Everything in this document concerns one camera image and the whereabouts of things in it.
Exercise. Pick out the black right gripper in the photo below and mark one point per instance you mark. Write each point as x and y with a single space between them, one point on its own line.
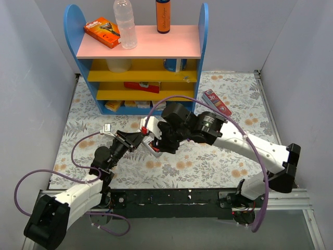
162 144

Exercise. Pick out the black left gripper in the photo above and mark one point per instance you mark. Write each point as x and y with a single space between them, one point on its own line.
125 142

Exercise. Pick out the white and red remote control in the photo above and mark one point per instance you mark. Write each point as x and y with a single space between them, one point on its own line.
147 142

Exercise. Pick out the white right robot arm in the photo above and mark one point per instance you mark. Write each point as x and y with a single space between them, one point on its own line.
280 162

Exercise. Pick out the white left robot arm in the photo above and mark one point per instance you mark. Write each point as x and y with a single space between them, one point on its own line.
52 216

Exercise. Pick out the white orange soap box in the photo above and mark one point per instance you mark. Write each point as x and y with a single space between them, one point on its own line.
143 104

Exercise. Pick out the yellow orange box on shelf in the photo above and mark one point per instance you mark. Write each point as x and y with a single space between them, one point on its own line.
113 105

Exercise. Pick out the red box on shelf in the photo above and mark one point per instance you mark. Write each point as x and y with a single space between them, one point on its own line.
153 87

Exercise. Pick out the red toothpaste box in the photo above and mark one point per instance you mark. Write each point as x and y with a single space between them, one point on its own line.
215 102

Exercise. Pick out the blue and yellow shelf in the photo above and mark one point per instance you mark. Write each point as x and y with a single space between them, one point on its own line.
183 41

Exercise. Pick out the blue white box on shelf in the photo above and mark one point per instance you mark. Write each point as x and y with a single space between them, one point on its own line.
175 65

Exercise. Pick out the white cup on shelf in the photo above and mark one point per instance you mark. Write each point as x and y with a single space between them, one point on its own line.
119 65

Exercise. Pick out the orange razor box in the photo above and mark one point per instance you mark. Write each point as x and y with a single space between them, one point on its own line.
104 31

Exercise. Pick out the orange cologne bottle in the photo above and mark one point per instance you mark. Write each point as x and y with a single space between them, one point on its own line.
163 16

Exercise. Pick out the clear plastic bottle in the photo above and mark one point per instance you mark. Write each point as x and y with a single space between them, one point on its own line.
123 13

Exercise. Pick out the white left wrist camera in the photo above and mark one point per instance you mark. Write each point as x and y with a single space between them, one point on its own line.
106 130

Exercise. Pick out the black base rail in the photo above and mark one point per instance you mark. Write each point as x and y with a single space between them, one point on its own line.
178 203

